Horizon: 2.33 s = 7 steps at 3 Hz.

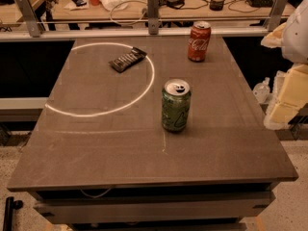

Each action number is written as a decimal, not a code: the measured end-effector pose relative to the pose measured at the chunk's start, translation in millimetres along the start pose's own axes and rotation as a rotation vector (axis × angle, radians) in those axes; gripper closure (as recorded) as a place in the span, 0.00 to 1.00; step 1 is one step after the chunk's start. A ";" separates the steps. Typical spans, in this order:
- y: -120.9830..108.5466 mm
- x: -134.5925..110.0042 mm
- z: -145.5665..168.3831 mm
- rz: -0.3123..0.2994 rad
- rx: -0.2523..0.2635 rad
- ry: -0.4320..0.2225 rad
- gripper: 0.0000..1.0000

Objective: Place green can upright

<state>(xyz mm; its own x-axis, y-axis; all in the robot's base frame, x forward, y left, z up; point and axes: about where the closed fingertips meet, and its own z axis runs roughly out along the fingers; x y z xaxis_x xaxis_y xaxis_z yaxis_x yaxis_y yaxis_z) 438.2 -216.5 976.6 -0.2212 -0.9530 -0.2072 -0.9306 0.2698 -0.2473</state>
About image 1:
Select black floor stand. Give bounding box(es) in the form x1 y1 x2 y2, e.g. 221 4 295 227
2 196 23 231

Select white plastic bag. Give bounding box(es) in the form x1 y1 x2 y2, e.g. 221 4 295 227
99 0 128 12

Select grey table drawer frame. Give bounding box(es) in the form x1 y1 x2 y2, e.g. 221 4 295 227
35 183 274 229

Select black snack bar wrapper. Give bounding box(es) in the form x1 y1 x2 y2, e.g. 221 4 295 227
109 47 147 73

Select white cable loop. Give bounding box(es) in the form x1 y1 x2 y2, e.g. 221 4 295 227
109 0 149 26

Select black power adapter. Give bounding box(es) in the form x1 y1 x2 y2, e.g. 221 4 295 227
167 0 185 9

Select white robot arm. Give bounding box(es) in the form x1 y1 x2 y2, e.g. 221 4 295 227
282 0 308 64

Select clear plastic bottle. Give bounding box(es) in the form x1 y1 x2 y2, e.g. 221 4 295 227
252 77 270 103

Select middle metal bracket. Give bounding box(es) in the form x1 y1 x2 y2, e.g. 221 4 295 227
147 0 159 35

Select yellow foam blocks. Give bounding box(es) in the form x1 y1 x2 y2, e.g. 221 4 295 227
264 64 308 130

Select metal bracket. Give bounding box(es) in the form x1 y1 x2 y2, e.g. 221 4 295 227
15 0 43 38
264 0 288 32
147 0 159 35

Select green soda can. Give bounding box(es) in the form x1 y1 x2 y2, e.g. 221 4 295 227
162 79 192 132

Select red cola can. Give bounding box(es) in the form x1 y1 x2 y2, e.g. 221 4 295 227
188 21 211 62

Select black round container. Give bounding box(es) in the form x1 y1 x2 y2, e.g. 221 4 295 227
210 0 225 11

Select left metal bracket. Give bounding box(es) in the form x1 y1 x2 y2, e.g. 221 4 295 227
15 0 43 38

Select right metal bracket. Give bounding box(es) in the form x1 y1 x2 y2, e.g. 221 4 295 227
264 0 288 32

